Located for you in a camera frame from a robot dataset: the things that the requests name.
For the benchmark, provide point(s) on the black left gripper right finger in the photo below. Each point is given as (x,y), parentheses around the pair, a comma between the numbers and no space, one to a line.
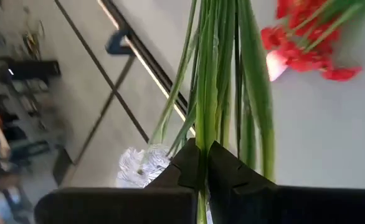
(263,205)

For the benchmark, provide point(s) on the white blossom flower bunch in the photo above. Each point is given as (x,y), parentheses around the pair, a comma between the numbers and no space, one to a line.
(205,93)

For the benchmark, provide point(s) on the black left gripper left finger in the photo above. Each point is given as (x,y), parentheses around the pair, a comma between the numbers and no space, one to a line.
(157,205)

